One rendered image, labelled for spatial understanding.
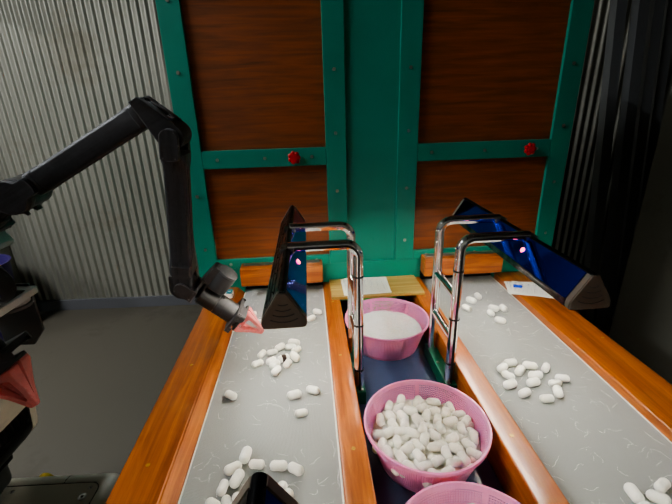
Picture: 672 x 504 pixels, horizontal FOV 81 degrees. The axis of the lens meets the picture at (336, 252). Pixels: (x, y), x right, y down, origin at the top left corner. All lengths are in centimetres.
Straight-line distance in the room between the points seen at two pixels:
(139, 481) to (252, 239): 87
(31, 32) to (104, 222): 120
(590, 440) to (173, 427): 88
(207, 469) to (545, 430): 71
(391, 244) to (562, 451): 86
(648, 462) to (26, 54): 338
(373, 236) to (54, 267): 261
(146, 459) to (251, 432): 21
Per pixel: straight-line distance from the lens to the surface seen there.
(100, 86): 307
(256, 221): 147
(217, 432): 99
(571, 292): 85
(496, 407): 101
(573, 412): 111
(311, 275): 146
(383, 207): 147
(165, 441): 97
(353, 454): 87
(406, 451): 92
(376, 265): 153
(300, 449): 92
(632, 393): 119
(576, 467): 98
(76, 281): 352
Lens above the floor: 141
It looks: 21 degrees down
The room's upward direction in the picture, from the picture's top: 2 degrees counter-clockwise
